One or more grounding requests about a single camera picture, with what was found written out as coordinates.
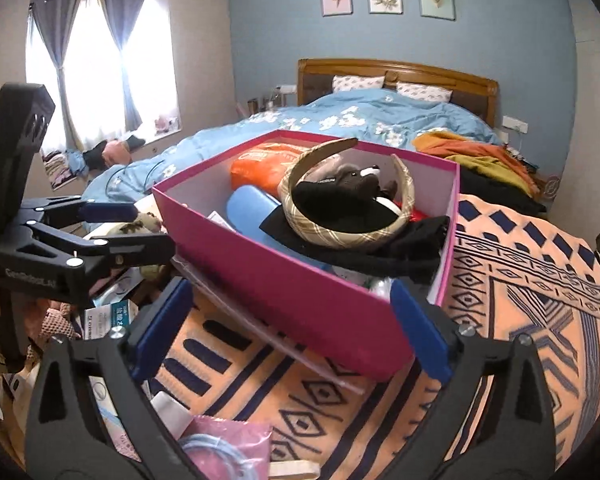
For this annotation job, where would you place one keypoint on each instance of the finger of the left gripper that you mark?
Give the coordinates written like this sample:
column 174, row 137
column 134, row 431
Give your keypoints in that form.
column 73, row 209
column 51, row 264

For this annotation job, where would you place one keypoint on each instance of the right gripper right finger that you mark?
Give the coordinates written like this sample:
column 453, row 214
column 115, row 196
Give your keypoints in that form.
column 515, row 436

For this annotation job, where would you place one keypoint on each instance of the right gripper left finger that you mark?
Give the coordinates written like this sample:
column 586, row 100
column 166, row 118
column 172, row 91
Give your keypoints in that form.
column 66, row 437

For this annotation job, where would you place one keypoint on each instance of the plaid beige headband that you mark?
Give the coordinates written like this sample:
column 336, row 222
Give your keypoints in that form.
column 322, row 214

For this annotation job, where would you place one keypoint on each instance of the black fabric pouch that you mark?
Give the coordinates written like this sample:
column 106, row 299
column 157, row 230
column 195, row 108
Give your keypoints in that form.
column 414, row 253

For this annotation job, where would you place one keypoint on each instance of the small plush toy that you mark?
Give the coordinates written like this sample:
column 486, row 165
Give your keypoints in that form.
column 143, row 224

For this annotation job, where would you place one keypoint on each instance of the windowsill clothes pile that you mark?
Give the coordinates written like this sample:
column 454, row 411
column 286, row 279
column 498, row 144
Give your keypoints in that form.
column 61, row 167

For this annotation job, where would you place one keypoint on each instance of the white blue medicine box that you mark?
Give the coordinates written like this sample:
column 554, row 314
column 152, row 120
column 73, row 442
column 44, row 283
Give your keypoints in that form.
column 98, row 321

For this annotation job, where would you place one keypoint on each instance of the clear plastic sheet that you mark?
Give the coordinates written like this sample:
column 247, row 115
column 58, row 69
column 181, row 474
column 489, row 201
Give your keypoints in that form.
column 230, row 307

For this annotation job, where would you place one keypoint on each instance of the blue cylinder bottle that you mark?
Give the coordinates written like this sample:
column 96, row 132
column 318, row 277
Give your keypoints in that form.
column 247, row 208

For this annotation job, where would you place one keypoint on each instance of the pink red packet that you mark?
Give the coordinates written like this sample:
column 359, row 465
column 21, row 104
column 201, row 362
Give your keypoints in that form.
column 228, row 449

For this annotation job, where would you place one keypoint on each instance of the orange patterned blanket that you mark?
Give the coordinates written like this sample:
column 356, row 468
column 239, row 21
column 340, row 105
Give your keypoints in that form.
column 510, row 275

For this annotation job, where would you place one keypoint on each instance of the orange snack bag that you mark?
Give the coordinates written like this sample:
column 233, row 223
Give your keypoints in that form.
column 264, row 166

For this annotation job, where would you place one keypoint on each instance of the pink storage box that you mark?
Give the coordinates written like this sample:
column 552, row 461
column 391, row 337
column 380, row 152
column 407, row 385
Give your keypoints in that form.
column 332, row 317

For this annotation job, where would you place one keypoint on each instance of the grey curtain left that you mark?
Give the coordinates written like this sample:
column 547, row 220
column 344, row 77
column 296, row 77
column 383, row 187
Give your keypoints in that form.
column 54, row 20

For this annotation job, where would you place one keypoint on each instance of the grey curtain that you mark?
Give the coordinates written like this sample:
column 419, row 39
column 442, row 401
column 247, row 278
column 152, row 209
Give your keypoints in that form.
column 121, row 17
column 54, row 20

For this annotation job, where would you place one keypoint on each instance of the grey curtain right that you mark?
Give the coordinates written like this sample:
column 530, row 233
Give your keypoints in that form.
column 121, row 17

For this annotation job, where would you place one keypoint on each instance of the red plastic toy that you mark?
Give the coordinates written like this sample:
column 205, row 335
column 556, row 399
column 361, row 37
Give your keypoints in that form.
column 417, row 215

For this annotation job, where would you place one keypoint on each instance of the brown teddy bear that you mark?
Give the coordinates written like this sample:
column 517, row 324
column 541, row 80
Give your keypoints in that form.
column 362, row 182

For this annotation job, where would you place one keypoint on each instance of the wooden headboard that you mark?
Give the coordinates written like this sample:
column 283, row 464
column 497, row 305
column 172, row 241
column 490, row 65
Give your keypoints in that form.
column 477, row 94

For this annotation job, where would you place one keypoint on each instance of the black clothes pile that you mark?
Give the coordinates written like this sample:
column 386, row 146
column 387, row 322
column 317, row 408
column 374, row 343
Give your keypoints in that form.
column 499, row 193

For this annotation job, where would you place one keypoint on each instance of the left patterned pillow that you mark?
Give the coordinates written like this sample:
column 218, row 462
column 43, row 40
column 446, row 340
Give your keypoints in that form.
column 350, row 83

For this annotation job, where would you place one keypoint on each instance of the patterned pillow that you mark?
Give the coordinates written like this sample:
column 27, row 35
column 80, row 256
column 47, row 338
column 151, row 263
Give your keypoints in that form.
column 424, row 92
column 350, row 83

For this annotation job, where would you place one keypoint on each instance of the blue floral duvet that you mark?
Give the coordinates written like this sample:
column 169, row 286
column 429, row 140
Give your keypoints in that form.
column 375, row 115

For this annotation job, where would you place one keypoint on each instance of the orange mustard clothes pile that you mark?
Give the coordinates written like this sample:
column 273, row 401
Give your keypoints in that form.
column 489, row 160

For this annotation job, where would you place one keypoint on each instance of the right patterned pillow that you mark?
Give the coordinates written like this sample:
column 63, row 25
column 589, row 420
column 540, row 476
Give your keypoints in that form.
column 424, row 92

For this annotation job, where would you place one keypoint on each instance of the wall power socket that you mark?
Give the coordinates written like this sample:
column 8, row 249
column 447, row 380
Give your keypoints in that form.
column 515, row 124

